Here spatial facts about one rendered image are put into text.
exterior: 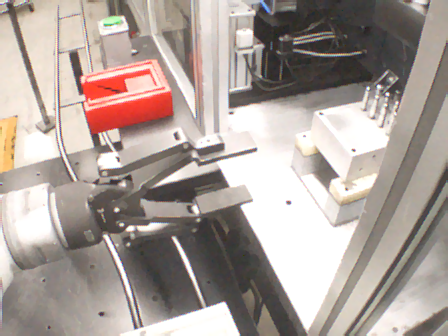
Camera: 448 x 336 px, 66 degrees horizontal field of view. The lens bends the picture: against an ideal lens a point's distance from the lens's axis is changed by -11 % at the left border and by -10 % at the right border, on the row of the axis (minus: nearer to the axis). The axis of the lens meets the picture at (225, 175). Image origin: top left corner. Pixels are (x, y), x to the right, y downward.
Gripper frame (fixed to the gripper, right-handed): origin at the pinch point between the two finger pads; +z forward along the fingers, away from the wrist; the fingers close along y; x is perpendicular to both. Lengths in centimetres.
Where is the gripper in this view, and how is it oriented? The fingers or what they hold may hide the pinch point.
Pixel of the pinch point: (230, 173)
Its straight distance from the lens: 46.0
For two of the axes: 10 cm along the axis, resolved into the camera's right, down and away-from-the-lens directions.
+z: 9.4, -2.5, 2.5
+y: 0.0, -7.0, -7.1
